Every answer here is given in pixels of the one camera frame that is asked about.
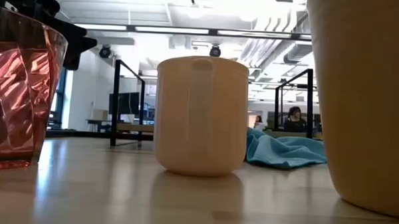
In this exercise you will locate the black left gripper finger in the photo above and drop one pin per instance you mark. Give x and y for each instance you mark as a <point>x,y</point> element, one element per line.
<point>76,41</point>

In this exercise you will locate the red faceted plastic cup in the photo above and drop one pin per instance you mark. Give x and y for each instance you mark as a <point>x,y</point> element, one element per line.
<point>17,95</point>

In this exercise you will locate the large orange cup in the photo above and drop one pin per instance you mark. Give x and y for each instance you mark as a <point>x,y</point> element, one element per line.
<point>369,114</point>

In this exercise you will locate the black-framed wooden shelf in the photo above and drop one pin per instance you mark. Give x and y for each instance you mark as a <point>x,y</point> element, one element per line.
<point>115,105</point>

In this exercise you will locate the cardboard box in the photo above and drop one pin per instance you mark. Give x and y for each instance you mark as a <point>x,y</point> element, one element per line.
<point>100,114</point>

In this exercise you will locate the dark computer monitor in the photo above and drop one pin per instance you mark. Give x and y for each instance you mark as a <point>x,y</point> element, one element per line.
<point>126,103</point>

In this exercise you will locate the distant person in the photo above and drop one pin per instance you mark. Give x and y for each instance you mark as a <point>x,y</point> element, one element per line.
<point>258,122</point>

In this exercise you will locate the teal cloth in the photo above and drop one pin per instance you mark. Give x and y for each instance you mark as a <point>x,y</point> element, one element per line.
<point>281,151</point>

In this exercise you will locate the seated person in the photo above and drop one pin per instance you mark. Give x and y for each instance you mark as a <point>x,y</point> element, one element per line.
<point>295,122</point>

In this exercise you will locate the black ceiling camera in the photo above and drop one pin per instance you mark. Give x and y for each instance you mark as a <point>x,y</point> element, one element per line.
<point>215,51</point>
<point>105,52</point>

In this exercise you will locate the black aluminium rig frame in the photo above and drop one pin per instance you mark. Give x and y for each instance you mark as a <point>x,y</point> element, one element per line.
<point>213,32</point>

